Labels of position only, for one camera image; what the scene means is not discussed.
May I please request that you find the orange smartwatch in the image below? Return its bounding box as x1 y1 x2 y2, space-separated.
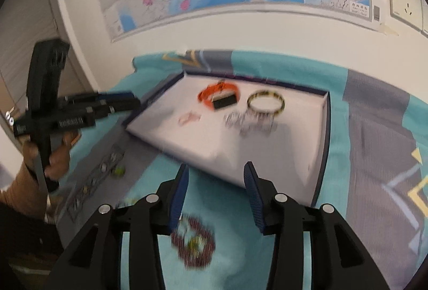
197 82 241 111

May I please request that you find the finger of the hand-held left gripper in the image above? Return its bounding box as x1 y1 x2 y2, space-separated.
85 99 142 118
63 91 136 106

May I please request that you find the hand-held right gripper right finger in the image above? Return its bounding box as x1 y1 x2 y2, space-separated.
243 161 390 290

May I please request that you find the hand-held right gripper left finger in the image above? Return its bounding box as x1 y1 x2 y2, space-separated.
50 163 189 290

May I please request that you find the grey door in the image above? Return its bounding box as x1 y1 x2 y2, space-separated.
0 0 97 133

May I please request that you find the person's left forearm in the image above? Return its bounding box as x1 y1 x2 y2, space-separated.
0 161 64 260

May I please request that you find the clear bead bracelet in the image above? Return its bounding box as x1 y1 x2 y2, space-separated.
226 111 278 137

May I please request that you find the person's left hand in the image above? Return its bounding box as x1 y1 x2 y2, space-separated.
23 132 81 182

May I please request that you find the navy cardboard box tray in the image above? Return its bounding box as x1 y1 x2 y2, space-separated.
122 71 331 208

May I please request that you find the purple bead bracelet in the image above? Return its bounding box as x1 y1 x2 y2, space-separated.
170 214 216 269

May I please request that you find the clear tape strip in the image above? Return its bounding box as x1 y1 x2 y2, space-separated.
381 22 400 38

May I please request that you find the pink ring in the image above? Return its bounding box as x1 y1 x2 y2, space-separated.
179 111 203 125

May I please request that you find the yellow bangle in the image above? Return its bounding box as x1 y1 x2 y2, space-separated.
247 90 286 116

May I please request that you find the teal and grey printed blanket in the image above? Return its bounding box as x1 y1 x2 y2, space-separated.
43 49 428 290

